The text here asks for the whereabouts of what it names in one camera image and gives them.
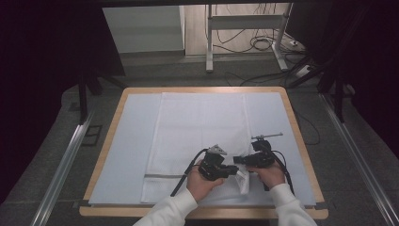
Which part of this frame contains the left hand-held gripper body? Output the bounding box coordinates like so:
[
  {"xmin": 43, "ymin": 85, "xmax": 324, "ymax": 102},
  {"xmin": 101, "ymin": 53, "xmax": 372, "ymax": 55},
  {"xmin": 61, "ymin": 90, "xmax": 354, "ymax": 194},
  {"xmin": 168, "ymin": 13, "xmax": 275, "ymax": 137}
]
[{"xmin": 198, "ymin": 143, "xmax": 234, "ymax": 183}]

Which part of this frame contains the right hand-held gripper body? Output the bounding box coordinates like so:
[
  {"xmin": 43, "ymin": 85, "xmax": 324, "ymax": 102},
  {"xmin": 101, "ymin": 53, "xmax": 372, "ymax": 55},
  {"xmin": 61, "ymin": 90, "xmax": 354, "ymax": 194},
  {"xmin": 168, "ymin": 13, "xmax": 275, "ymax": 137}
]
[{"xmin": 241, "ymin": 132, "xmax": 284, "ymax": 170}]

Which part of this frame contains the white cloth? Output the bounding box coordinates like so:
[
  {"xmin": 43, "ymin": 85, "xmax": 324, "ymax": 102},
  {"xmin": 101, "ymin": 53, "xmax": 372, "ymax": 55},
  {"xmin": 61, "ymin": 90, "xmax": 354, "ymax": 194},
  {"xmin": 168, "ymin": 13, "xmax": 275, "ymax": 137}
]
[{"xmin": 140, "ymin": 91, "xmax": 252, "ymax": 204}]

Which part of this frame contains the person's right hand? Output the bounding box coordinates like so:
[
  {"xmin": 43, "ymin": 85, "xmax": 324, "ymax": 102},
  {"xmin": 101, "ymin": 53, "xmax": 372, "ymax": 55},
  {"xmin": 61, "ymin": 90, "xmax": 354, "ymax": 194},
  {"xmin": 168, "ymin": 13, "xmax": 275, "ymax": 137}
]
[{"xmin": 246, "ymin": 161, "xmax": 287, "ymax": 190}]

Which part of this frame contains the person's left hand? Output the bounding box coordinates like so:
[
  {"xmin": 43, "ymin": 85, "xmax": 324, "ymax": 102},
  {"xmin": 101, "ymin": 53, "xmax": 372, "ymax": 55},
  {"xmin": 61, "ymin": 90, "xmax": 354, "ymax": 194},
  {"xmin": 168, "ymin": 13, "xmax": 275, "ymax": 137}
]
[{"xmin": 186, "ymin": 159, "xmax": 226, "ymax": 202}]

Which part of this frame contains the wooden edged table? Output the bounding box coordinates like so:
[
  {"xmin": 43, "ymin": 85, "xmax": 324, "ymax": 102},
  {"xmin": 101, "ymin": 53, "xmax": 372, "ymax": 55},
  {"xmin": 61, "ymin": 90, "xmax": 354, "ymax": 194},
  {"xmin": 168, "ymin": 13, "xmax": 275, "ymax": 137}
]
[{"xmin": 78, "ymin": 86, "xmax": 330, "ymax": 220}]

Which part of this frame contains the light blue table mat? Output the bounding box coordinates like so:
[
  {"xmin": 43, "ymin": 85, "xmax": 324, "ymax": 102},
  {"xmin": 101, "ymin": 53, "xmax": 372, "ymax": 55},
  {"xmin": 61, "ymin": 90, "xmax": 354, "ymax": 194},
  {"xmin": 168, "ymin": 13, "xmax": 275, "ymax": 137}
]
[{"xmin": 88, "ymin": 91, "xmax": 317, "ymax": 207}]

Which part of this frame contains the black metal stand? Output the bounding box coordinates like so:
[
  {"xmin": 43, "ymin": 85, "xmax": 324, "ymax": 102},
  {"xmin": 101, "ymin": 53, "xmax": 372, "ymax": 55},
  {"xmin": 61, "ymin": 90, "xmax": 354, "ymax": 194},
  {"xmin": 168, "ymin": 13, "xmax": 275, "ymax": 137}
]
[
  {"xmin": 287, "ymin": 55, "xmax": 346, "ymax": 124},
  {"xmin": 75, "ymin": 70, "xmax": 127, "ymax": 126}
]

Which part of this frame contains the white power strip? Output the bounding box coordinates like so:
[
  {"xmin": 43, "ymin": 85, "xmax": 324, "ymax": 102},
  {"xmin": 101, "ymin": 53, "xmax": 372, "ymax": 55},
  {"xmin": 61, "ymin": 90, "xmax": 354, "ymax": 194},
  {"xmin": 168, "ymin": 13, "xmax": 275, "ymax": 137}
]
[{"xmin": 295, "ymin": 63, "xmax": 313, "ymax": 78}]

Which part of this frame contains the grey cabinet panel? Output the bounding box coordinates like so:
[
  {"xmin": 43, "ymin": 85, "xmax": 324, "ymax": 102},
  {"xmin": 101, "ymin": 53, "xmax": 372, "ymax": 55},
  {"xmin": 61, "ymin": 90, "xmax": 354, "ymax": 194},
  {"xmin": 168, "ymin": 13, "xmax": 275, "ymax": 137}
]
[{"xmin": 102, "ymin": 5, "xmax": 186, "ymax": 54}]

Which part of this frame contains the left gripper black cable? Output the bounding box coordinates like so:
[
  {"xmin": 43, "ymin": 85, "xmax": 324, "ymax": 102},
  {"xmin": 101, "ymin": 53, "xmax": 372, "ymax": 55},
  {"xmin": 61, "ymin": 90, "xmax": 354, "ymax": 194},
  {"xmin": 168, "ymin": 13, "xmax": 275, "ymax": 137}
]
[{"xmin": 169, "ymin": 148, "xmax": 210, "ymax": 198}]

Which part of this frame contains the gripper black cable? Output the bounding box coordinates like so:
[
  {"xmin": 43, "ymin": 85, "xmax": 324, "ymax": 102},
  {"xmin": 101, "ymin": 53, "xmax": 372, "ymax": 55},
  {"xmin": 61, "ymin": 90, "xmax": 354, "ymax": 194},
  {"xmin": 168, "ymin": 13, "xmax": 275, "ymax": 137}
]
[
  {"xmin": 169, "ymin": 148, "xmax": 210, "ymax": 198},
  {"xmin": 263, "ymin": 149, "xmax": 296, "ymax": 196}
]

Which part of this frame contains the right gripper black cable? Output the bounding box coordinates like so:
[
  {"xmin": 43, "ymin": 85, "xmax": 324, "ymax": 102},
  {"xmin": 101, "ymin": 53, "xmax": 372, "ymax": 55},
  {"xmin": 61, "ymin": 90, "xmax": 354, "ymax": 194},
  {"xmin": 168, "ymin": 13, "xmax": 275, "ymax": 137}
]
[{"xmin": 263, "ymin": 149, "xmax": 296, "ymax": 196}]

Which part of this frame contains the thin black floor cable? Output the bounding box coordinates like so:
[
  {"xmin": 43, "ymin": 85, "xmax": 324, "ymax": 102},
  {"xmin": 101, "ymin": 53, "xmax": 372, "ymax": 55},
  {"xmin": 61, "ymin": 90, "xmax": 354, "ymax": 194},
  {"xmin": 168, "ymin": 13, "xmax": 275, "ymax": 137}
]
[{"xmin": 294, "ymin": 108, "xmax": 322, "ymax": 147}]

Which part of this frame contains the silver metal floor rail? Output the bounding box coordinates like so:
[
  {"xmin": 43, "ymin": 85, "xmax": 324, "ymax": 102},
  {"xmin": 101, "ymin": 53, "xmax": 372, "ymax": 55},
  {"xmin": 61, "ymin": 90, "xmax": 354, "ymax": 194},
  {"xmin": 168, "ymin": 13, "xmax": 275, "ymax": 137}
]
[
  {"xmin": 319, "ymin": 91, "xmax": 399, "ymax": 226},
  {"xmin": 29, "ymin": 108, "xmax": 96, "ymax": 226}
]

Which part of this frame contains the tangle of black floor cables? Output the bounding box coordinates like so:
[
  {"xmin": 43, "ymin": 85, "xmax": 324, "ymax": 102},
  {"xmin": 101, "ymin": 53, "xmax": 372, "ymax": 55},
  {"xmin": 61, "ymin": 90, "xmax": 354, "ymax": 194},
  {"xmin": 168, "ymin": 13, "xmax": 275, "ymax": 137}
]
[{"xmin": 212, "ymin": 3, "xmax": 285, "ymax": 55}]

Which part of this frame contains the black floor socket frame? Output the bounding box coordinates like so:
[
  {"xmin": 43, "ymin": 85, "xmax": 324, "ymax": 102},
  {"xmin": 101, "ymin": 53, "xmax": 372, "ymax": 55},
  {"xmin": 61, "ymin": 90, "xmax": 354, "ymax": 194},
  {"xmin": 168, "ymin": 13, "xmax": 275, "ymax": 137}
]
[{"xmin": 81, "ymin": 124, "xmax": 104, "ymax": 147}]

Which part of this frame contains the white metal desk frame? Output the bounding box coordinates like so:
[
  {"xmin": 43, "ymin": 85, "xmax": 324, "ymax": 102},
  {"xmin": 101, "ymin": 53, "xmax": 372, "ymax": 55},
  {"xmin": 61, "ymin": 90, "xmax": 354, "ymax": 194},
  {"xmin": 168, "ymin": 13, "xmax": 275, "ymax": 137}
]
[{"xmin": 204, "ymin": 3, "xmax": 295, "ymax": 74}]

